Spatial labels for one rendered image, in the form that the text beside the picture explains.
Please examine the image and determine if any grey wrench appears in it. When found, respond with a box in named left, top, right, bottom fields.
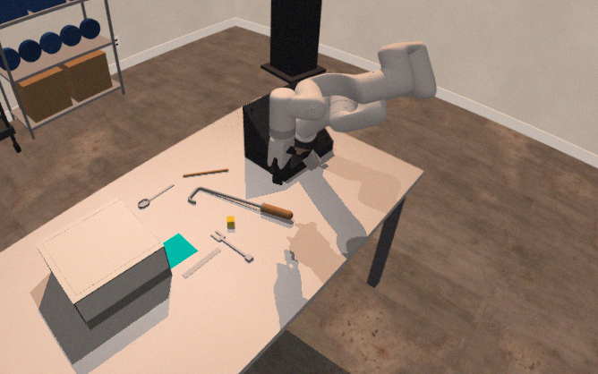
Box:
left=210, top=230, right=253, bottom=262

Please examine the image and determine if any grey metal spoon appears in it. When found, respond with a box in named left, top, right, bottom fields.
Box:
left=138, top=184, right=174, bottom=208

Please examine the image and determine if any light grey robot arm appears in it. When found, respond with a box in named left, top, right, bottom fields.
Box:
left=269, top=42, right=437, bottom=143

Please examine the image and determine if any teal square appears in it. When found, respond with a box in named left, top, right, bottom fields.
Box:
left=162, top=233, right=197, bottom=268

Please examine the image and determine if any grey flat bar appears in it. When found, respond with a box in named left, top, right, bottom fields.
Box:
left=182, top=247, right=221, bottom=279

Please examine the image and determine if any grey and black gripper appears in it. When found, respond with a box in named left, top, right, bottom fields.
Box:
left=268, top=135, right=295, bottom=185

